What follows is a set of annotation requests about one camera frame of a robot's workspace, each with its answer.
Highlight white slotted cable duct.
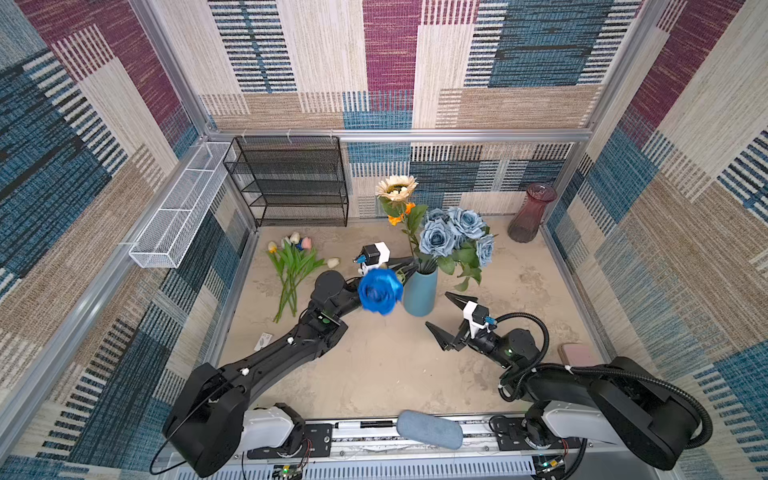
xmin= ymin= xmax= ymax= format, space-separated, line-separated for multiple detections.
xmin=212 ymin=456 xmax=536 ymax=480

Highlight orange marigold flower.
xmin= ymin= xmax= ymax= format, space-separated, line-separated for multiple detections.
xmin=388 ymin=202 xmax=416 ymax=226

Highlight blue-grey sponge pad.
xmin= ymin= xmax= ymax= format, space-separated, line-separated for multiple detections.
xmin=396 ymin=410 xmax=464 ymax=450

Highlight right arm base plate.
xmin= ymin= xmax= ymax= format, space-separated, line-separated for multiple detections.
xmin=488 ymin=415 xmax=581 ymax=451

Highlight dark blue rose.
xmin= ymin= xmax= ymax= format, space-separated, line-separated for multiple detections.
xmin=357 ymin=268 xmax=416 ymax=316

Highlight white mesh wall basket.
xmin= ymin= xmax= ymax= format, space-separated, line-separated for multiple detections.
xmin=129 ymin=142 xmax=229 ymax=269

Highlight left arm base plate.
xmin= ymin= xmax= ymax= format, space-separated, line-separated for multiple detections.
xmin=246 ymin=423 xmax=334 ymax=460

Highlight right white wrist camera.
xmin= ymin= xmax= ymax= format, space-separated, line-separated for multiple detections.
xmin=462 ymin=300 xmax=497 ymax=339

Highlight pink rectangular pad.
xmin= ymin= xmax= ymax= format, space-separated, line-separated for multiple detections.
xmin=558 ymin=343 xmax=601 ymax=367

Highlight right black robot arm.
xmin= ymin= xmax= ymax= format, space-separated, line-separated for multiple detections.
xmin=426 ymin=292 xmax=714 ymax=471

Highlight light blue rose bunch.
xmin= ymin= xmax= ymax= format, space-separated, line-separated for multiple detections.
xmin=415 ymin=207 xmax=496 ymax=292

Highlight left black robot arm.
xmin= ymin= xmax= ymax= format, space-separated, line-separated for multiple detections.
xmin=162 ymin=257 xmax=415 ymax=478

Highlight cream sunflower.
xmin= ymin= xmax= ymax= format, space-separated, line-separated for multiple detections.
xmin=375 ymin=175 xmax=427 ymax=262

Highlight dark red glass vase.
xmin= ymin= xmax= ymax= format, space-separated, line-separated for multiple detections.
xmin=507 ymin=183 xmax=557 ymax=243

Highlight teal ceramic vase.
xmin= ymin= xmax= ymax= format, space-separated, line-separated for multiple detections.
xmin=403 ymin=271 xmax=438 ymax=317

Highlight black wire shelf rack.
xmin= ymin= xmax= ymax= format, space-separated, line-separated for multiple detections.
xmin=223 ymin=135 xmax=349 ymax=227

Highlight tulip bunch green leaves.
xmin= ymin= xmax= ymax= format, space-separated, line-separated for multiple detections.
xmin=267 ymin=232 xmax=340 ymax=323

